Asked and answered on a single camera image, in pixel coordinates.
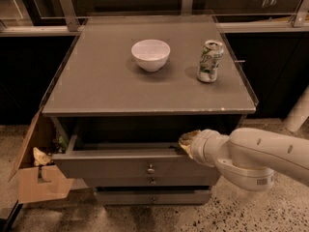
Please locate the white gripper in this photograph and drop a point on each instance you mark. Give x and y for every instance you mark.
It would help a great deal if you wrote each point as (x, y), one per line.
(198, 144)

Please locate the grey top drawer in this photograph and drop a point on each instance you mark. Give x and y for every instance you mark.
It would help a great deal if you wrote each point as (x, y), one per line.
(129, 147)

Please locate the grey drawer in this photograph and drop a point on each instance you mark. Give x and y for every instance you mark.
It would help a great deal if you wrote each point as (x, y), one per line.
(129, 147)
(152, 181)
(153, 197)

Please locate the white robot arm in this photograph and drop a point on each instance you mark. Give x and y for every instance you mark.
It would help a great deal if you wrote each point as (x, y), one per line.
(249, 158)

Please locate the grey drawer cabinet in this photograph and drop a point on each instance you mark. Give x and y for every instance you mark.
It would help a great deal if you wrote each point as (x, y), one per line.
(101, 78)

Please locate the grey middle drawer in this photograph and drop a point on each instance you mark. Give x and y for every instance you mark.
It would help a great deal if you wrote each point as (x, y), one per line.
(152, 181)

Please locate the grey bottom drawer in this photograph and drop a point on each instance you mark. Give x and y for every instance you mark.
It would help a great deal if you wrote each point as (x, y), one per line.
(153, 197)

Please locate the green white soda can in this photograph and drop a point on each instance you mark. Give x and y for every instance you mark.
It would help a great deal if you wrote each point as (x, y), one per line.
(212, 53)

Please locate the white ceramic bowl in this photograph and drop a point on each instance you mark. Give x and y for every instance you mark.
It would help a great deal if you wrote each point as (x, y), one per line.
(151, 55)

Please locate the green crumpled wrapper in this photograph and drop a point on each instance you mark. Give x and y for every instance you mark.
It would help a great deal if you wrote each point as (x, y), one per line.
(62, 144)

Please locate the brown cardboard box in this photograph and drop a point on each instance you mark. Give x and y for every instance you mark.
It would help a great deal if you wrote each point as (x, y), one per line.
(36, 184)

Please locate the crumpled paper trash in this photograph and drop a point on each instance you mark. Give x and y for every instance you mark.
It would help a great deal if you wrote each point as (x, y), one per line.
(41, 158)

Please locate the middle metal railing post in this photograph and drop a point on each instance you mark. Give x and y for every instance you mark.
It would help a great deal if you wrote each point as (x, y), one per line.
(186, 8)

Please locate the metal railing post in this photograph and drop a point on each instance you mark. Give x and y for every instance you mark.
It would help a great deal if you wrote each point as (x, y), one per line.
(299, 15)
(69, 15)
(186, 8)

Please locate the left metal railing post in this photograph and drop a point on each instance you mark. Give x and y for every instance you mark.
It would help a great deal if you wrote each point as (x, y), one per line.
(69, 15)

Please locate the right metal railing post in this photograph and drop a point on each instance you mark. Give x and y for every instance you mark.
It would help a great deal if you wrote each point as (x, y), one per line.
(299, 15)

